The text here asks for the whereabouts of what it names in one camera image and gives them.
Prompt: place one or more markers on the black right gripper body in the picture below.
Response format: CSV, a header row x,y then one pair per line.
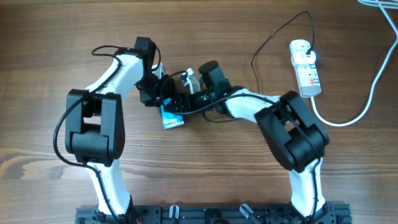
x,y
201,99

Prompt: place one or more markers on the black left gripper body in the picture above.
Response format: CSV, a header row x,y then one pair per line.
x,y
150,88

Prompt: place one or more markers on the turquoise screen smartphone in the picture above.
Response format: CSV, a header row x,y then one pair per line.
x,y
170,120

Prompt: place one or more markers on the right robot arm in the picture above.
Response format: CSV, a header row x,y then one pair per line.
x,y
296,139

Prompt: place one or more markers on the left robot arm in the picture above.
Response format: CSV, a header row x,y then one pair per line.
x,y
95,132

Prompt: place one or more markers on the white charger plug adapter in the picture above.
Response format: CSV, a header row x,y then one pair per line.
x,y
301,58

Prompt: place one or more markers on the white power strip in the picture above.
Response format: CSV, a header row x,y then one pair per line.
x,y
307,77

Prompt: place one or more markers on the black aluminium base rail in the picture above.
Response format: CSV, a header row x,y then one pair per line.
x,y
275,213

